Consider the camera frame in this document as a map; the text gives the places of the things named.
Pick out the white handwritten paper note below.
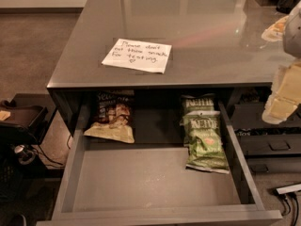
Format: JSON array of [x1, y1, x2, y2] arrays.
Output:
[[102, 39, 172, 73]]

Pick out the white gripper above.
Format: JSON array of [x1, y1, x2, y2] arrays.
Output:
[[261, 61, 301, 124]]

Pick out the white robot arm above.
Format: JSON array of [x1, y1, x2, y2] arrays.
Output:
[[261, 2, 301, 124]]

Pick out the silver power strip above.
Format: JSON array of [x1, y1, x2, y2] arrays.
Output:
[[276, 184, 301, 195]]

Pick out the rear green kettle chip bag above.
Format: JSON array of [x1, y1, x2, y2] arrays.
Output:
[[180, 94, 219, 126]]

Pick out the grey counter cabinet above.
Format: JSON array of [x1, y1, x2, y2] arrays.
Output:
[[47, 0, 293, 131]]

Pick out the black cables right floor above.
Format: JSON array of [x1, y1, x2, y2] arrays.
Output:
[[271, 188, 300, 226]]

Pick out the green jalapeno chip bag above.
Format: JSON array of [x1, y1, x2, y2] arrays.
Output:
[[182, 111, 230, 174]]

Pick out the black cable left floor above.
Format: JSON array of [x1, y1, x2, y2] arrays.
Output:
[[31, 134, 73, 170]]

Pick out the dark sea salt chip bag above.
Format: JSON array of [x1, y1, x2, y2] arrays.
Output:
[[84, 90, 135, 143]]

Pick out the open grey top drawer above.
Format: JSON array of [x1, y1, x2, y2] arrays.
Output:
[[37, 106, 281, 226]]

